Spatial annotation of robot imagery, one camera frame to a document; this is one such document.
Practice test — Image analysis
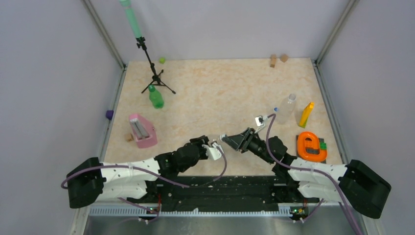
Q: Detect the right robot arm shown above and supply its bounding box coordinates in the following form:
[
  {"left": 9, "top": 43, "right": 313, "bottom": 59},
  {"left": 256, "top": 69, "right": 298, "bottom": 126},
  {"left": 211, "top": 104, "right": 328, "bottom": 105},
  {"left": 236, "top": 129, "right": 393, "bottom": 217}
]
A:
[{"left": 220, "top": 128, "right": 392, "bottom": 219}]

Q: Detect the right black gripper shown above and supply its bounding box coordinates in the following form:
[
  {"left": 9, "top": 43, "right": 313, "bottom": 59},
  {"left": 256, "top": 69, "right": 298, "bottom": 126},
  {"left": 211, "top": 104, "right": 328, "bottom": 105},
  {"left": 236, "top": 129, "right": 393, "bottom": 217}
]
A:
[{"left": 223, "top": 127, "right": 275, "bottom": 165}]

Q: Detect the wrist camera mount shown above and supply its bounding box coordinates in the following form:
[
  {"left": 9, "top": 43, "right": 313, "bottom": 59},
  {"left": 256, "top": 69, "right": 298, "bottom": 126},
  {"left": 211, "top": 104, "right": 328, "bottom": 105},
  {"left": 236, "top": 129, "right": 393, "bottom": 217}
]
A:
[
  {"left": 202, "top": 140, "right": 223, "bottom": 161},
  {"left": 254, "top": 115, "right": 269, "bottom": 133}
]

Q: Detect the orange tape dispenser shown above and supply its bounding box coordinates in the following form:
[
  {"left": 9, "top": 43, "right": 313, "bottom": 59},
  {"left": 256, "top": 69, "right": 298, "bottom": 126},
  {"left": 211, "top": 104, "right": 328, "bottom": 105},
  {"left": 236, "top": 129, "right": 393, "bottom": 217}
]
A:
[{"left": 297, "top": 131, "right": 327, "bottom": 163}]

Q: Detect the wooden block right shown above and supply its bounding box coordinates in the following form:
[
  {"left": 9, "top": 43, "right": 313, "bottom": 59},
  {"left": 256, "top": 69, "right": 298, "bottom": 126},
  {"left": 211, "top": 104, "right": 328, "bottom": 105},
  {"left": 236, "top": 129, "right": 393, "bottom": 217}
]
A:
[{"left": 280, "top": 54, "right": 289, "bottom": 63}]

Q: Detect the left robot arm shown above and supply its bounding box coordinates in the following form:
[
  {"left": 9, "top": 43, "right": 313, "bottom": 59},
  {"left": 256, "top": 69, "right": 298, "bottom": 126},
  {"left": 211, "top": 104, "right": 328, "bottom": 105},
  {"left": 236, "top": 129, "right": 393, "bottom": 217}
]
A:
[{"left": 61, "top": 136, "right": 209, "bottom": 209}]

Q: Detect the small wooden cube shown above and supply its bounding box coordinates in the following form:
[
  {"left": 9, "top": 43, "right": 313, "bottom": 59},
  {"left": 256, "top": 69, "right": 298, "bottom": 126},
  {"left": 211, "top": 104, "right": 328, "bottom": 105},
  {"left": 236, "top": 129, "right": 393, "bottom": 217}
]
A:
[{"left": 124, "top": 133, "right": 134, "bottom": 142}]

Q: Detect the purple small object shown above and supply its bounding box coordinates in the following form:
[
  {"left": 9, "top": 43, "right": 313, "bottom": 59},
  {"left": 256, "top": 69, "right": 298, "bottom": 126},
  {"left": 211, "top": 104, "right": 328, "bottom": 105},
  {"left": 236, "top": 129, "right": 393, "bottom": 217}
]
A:
[{"left": 105, "top": 110, "right": 114, "bottom": 120}]

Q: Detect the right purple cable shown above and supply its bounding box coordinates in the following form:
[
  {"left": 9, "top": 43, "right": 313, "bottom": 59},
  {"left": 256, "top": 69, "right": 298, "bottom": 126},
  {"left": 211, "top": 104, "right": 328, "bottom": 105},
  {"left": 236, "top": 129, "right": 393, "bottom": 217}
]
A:
[{"left": 265, "top": 113, "right": 366, "bottom": 235}]

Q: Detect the small green cap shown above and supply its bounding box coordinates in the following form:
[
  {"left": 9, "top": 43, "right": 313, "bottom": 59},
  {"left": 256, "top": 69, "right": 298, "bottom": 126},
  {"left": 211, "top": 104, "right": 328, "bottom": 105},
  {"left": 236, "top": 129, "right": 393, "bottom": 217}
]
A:
[{"left": 159, "top": 57, "right": 166, "bottom": 64}]

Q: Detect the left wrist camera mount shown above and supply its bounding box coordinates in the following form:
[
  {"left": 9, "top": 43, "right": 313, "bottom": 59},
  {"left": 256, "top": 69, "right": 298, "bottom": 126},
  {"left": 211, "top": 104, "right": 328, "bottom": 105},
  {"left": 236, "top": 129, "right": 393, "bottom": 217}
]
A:
[{"left": 202, "top": 140, "right": 223, "bottom": 161}]

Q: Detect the small green lego brick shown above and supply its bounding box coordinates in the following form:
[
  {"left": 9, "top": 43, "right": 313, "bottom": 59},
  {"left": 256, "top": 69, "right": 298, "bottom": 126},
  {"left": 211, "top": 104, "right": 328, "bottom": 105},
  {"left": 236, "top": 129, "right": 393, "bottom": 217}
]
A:
[{"left": 320, "top": 142, "right": 327, "bottom": 150}]

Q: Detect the pink toy toaster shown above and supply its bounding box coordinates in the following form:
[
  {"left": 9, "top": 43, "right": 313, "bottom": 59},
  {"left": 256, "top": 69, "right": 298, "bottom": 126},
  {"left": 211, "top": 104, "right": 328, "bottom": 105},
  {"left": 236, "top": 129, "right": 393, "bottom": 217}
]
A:
[{"left": 129, "top": 113, "right": 158, "bottom": 149}]

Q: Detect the yellow green block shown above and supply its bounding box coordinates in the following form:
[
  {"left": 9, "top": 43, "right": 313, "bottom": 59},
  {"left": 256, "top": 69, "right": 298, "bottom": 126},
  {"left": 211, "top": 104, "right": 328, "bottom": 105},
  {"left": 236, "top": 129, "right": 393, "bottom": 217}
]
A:
[{"left": 298, "top": 102, "right": 315, "bottom": 128}]

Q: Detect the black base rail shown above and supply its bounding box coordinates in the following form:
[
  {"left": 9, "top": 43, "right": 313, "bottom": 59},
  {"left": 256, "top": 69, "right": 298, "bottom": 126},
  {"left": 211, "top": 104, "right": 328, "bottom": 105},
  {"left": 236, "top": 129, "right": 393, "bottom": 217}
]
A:
[{"left": 126, "top": 176, "right": 320, "bottom": 212}]

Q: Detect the green plastic bottle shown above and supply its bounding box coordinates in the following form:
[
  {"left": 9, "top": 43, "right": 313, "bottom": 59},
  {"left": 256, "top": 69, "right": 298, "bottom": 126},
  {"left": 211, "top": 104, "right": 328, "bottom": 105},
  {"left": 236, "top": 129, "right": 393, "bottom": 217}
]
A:
[{"left": 148, "top": 85, "right": 164, "bottom": 109}]

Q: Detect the clear plastic bottle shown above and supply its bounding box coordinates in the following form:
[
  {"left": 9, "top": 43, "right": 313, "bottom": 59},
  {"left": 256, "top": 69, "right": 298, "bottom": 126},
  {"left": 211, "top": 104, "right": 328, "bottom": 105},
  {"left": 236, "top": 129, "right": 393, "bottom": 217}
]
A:
[{"left": 276, "top": 94, "right": 297, "bottom": 124}]

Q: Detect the wooden block left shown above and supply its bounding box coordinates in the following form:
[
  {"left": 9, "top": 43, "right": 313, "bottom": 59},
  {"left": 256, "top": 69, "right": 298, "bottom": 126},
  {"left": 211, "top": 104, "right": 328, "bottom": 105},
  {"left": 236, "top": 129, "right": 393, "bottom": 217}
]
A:
[{"left": 270, "top": 54, "right": 277, "bottom": 68}]

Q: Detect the wooden block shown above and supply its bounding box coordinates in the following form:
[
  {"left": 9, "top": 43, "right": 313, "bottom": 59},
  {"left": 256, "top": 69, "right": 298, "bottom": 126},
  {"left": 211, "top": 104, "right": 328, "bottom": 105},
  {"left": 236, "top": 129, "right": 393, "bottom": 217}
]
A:
[
  {"left": 280, "top": 54, "right": 289, "bottom": 63},
  {"left": 270, "top": 54, "right": 277, "bottom": 68}
]

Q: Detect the black tripod green pole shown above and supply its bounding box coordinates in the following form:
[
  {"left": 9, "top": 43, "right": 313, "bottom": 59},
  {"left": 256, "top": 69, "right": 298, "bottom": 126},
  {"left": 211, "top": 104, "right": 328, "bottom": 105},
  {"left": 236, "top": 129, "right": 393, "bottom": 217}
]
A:
[{"left": 119, "top": 0, "right": 176, "bottom": 94}]

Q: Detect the clear bottle blue-white cap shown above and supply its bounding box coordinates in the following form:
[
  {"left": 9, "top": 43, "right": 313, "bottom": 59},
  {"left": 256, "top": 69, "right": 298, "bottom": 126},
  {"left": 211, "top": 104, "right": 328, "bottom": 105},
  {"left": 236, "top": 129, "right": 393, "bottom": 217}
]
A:
[{"left": 207, "top": 134, "right": 227, "bottom": 146}]

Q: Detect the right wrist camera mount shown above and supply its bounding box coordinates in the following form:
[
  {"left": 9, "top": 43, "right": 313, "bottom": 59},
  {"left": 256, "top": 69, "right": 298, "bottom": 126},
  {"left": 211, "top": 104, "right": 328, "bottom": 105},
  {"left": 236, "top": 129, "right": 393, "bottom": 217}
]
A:
[{"left": 254, "top": 115, "right": 269, "bottom": 133}]

